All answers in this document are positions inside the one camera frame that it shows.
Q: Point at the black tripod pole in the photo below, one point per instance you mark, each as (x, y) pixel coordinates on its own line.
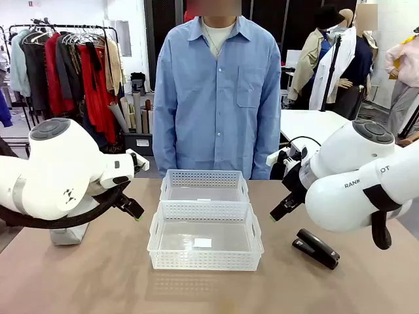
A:
(330, 72)

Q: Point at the black metal clothes rack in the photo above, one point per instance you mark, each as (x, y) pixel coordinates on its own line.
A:
(111, 65)

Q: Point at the brown fabric roll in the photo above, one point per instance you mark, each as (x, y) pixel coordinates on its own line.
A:
(149, 105)

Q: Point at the bright blue garment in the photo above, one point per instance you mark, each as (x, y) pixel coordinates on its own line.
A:
(4, 111)

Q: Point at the person in pink top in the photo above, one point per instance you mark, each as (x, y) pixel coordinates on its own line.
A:
(406, 72)

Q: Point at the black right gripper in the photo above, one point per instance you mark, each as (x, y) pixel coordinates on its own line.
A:
(299, 183)

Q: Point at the black backpack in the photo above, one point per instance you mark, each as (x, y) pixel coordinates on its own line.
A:
(138, 83)

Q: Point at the tall grey cardboard tube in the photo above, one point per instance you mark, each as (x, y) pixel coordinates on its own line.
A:
(137, 112)

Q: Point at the black stapler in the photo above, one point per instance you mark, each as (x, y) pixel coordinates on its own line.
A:
(316, 250)

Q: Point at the black draped jacket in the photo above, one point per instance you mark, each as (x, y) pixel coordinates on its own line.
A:
(5, 148)

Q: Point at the black bucket hat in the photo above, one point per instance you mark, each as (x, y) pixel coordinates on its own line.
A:
(327, 16)

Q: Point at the mannequin in navy top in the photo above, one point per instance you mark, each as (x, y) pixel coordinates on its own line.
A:
(361, 65)

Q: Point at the grey slanted paper roll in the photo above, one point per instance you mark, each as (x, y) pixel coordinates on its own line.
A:
(118, 117)

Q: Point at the dark grey hanging coat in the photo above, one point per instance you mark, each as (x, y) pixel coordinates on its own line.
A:
(34, 75)

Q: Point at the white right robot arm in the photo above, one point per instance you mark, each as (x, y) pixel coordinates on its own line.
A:
(353, 157)

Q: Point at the small white perforated plastic basket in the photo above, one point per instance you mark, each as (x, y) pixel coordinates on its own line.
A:
(204, 178)

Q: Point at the white cardboard tube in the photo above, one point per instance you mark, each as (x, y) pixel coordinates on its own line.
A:
(151, 122)

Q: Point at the person in blue shirt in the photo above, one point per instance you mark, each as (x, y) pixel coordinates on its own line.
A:
(216, 98)

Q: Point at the mint green jacket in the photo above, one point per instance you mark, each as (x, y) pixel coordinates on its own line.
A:
(18, 65)

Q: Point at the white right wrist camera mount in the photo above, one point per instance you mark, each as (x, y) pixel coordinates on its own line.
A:
(278, 157)

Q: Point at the grey storage bin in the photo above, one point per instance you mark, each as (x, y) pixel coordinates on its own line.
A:
(139, 144)

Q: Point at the mannequin in beige coat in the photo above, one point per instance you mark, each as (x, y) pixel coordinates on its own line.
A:
(306, 65)

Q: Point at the white background table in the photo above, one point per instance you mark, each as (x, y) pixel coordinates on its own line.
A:
(311, 126)

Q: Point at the large white perforated plastic basket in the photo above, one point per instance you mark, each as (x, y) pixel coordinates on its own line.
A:
(206, 260)

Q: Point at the red hat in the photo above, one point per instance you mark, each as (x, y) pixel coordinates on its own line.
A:
(186, 16)

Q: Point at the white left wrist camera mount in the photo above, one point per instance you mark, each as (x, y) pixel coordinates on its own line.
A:
(139, 160)

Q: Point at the grey wall panel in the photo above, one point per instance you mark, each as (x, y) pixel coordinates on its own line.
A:
(123, 37)

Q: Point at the white hanging coat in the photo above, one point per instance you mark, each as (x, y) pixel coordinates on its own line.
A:
(340, 62)

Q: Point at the red hanging dress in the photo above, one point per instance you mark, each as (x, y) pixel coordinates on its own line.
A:
(95, 104)

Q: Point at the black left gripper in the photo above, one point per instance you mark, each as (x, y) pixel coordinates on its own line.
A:
(122, 201)

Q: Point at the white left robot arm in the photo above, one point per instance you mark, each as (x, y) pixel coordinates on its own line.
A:
(59, 163)

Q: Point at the black hanging scarf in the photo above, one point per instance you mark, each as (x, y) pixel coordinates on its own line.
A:
(93, 65)

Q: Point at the charcoal hanging blazer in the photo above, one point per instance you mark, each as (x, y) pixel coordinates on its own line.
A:
(67, 65)

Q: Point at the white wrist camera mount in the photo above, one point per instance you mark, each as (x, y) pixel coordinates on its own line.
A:
(139, 160)
(278, 157)

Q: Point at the dark blue garment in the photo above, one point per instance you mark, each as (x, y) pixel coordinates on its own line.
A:
(89, 131)

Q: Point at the beige hanging jacket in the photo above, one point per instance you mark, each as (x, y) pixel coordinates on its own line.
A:
(114, 65)

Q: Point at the red hanging jacket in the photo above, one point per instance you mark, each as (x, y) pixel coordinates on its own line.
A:
(54, 75)

